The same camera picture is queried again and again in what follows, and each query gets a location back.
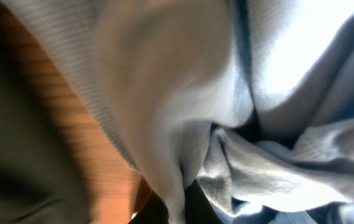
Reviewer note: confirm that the black garment with logo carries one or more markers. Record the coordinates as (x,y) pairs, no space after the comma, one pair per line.
(40,183)

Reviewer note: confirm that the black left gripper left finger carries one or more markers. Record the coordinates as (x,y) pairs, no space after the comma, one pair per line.
(148,208)

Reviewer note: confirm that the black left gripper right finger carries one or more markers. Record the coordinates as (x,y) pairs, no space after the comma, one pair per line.
(197,207)

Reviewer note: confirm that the light blue t-shirt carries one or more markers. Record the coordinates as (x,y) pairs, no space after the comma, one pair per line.
(251,100)

